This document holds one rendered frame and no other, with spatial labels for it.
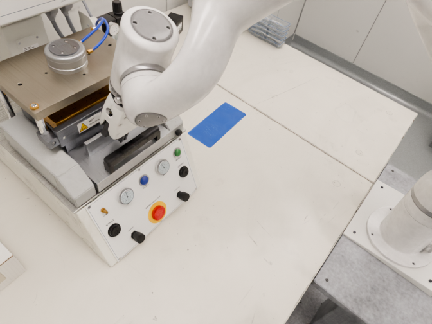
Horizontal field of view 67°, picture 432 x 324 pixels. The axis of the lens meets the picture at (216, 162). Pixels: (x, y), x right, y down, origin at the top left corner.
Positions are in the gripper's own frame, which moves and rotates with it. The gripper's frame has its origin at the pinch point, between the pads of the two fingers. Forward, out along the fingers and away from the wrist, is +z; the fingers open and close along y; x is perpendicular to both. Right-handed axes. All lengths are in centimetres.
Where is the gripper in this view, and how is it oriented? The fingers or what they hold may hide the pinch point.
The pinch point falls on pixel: (120, 132)
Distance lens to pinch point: 75.2
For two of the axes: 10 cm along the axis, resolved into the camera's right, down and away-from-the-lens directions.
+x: -6.8, -7.3, 0.3
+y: 6.2, -5.5, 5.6
